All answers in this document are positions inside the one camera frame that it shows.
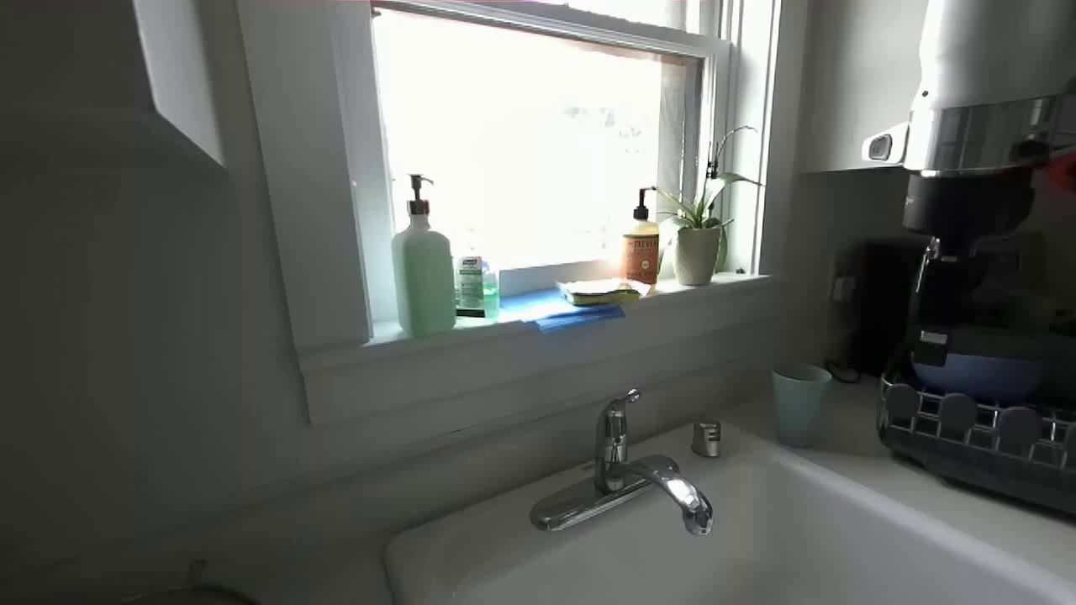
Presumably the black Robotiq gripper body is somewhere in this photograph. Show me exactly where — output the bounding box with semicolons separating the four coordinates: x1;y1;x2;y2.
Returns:
909;229;1076;365

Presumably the light blue plastic cup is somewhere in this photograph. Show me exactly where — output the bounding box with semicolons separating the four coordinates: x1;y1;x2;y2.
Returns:
766;365;837;452

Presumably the white porcelain sink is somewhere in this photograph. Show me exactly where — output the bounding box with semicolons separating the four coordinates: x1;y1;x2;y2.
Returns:
384;418;1076;605

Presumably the chrome sink sprayer cap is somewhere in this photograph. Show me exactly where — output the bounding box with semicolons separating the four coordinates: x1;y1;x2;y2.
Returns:
690;414;726;464

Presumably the blue bowl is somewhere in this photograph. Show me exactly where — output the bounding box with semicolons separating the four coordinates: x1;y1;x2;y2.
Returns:
909;349;1052;408

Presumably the black coffee maker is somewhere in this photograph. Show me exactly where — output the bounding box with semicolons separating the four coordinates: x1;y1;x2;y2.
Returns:
829;231;933;381

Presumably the white plant pot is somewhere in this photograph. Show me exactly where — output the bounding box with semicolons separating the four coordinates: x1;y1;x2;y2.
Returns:
673;225;726;289

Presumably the green orchid plant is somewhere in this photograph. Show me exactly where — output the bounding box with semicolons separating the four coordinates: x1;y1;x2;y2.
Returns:
659;125;764;235

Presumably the amber soap pump bottle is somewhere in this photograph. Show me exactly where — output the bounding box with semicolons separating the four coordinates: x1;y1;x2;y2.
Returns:
617;184;667;289

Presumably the yellow sponge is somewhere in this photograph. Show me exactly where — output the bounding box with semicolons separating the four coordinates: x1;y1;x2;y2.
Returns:
558;281;652;310

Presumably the chrome faucet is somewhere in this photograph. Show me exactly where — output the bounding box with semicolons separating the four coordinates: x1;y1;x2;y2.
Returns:
529;388;719;537

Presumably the blue sponge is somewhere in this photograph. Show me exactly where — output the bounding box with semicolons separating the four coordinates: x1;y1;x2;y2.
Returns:
497;287;628;332

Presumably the small green glass jar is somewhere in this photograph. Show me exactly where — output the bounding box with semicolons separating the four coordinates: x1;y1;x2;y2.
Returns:
452;253;505;323

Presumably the green soap pump bottle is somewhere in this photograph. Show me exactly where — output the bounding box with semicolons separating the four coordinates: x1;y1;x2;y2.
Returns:
389;173;461;343

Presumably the white framed window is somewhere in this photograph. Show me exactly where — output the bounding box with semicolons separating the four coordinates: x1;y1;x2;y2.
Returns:
232;0;791;381

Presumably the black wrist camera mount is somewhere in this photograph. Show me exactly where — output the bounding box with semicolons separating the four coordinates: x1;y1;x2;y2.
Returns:
901;164;1042;241

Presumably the orange cable strap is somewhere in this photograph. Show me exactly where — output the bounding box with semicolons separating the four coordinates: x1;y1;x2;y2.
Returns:
1035;149;1076;203

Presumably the wire dish rack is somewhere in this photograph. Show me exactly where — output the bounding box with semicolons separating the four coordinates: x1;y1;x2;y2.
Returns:
874;367;1076;523

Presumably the white wall cabinet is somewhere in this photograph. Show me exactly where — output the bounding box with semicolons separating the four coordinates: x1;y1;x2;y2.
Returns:
798;0;933;179
129;0;227;173

